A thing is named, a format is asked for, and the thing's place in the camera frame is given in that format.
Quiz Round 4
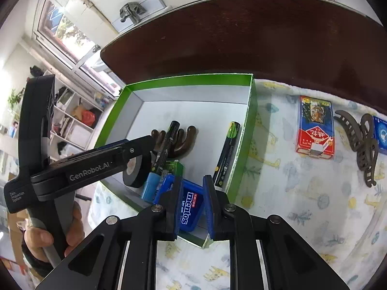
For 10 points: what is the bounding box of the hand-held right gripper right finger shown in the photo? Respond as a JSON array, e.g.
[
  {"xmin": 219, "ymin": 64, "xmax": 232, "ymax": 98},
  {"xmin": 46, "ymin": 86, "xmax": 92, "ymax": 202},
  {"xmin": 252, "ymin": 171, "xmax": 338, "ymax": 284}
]
[{"xmin": 202, "ymin": 174, "xmax": 351, "ymax": 290}]

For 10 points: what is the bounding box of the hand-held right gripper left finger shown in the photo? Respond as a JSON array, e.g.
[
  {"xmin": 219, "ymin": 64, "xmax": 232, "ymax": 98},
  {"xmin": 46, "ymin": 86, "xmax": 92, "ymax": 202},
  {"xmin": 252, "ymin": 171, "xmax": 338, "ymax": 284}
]
[{"xmin": 35, "ymin": 175, "xmax": 185, "ymax": 290}]

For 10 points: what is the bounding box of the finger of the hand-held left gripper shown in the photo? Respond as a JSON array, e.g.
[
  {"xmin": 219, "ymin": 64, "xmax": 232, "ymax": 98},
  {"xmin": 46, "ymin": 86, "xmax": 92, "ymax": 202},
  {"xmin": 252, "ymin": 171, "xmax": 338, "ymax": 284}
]
[
  {"xmin": 94, "ymin": 139, "xmax": 130, "ymax": 152},
  {"xmin": 113, "ymin": 135, "xmax": 156, "ymax": 173}
]

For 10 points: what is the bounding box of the blue mint tin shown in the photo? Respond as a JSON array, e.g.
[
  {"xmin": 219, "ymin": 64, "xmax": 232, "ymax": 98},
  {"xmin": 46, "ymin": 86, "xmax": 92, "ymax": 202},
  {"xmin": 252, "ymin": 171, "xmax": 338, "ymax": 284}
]
[{"xmin": 153, "ymin": 174, "xmax": 209, "ymax": 233}]

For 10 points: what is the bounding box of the black tape roll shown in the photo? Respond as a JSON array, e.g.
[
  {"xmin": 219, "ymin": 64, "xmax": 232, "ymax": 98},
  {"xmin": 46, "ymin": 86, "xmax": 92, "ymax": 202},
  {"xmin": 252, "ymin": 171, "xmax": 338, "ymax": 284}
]
[{"xmin": 122, "ymin": 152, "xmax": 153, "ymax": 188}]

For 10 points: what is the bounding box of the black marker pen blue cap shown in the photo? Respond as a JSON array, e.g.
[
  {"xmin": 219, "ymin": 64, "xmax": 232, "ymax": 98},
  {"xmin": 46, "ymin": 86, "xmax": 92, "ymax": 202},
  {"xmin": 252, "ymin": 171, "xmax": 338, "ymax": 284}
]
[{"xmin": 141, "ymin": 121, "xmax": 181, "ymax": 203}]

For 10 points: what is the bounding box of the small green floral box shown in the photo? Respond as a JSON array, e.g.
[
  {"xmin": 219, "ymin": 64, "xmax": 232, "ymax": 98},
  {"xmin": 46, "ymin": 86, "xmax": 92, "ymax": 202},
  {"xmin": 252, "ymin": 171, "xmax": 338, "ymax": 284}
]
[{"xmin": 156, "ymin": 161, "xmax": 185, "ymax": 185}]

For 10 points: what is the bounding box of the brown hair claw clip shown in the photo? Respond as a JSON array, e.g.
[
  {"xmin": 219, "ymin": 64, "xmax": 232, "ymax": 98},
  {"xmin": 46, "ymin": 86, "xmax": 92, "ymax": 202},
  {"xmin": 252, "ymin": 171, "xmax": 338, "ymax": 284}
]
[{"xmin": 150, "ymin": 126, "xmax": 198, "ymax": 159}]

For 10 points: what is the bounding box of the black green marker pen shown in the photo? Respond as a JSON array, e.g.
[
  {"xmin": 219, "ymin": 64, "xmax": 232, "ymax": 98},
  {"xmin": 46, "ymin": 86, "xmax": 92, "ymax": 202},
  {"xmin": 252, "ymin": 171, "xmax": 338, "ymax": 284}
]
[{"xmin": 212, "ymin": 122, "xmax": 241, "ymax": 187}]

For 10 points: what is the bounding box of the green cardboard box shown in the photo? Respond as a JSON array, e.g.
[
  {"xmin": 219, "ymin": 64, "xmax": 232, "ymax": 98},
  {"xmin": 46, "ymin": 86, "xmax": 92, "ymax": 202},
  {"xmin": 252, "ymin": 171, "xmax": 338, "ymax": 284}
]
[{"xmin": 95, "ymin": 73, "xmax": 258, "ymax": 250}]

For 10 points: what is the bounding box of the person's left hand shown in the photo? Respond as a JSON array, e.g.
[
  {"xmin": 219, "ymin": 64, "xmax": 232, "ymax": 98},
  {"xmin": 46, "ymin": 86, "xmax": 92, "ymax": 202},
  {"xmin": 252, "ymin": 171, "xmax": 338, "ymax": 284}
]
[{"xmin": 24, "ymin": 201, "xmax": 83, "ymax": 269}]

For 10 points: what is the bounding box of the white storage shelf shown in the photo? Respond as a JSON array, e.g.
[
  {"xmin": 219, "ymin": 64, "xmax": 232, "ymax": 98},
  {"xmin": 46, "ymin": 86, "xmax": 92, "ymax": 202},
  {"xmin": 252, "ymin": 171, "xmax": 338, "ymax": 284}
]
[{"xmin": 42, "ymin": 69, "xmax": 105, "ymax": 158}]

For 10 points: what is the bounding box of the green potted plant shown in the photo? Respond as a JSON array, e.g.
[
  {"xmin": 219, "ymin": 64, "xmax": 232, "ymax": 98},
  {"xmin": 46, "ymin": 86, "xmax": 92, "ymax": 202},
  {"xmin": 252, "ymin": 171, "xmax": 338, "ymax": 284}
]
[{"xmin": 7, "ymin": 89, "xmax": 25, "ymax": 109}]

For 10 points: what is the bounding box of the giraffe printed blanket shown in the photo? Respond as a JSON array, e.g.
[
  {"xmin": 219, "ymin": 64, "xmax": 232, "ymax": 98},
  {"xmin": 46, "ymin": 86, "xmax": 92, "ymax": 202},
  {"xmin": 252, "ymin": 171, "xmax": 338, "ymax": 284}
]
[{"xmin": 91, "ymin": 80, "xmax": 387, "ymax": 290}]

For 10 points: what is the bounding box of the window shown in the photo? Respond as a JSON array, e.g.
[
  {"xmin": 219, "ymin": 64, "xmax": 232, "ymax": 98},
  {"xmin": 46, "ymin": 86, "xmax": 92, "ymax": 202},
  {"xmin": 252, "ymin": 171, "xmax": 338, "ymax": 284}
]
[{"xmin": 32, "ymin": 0, "xmax": 121, "ymax": 97}]

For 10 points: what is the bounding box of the red playing card box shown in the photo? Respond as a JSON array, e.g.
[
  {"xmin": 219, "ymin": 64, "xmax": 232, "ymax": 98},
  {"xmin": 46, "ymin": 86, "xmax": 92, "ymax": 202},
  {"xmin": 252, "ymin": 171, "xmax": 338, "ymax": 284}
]
[{"xmin": 295, "ymin": 96, "xmax": 335, "ymax": 160}]

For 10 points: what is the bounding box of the grey green toy figure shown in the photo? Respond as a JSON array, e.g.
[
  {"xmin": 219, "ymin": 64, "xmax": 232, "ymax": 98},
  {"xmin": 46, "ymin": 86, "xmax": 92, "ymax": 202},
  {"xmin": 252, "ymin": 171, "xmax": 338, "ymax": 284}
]
[{"xmin": 119, "ymin": 2, "xmax": 146, "ymax": 23}]

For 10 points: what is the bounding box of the dark wooden headboard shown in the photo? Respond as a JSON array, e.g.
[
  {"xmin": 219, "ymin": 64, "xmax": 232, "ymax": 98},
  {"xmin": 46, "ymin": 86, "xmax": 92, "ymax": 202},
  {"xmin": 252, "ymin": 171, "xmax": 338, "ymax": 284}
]
[{"xmin": 100, "ymin": 0, "xmax": 387, "ymax": 106}]

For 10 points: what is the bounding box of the olive hair claw clip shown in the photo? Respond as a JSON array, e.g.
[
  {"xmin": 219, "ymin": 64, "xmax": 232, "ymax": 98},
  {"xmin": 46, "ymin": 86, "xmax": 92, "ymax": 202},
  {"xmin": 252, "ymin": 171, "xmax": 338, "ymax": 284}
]
[{"xmin": 333, "ymin": 109, "xmax": 380, "ymax": 188}]

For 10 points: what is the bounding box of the flat blue box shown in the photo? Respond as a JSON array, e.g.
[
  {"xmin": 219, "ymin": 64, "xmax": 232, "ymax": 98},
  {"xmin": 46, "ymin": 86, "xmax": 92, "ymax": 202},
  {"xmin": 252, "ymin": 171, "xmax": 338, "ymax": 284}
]
[{"xmin": 372, "ymin": 115, "xmax": 387, "ymax": 154}]

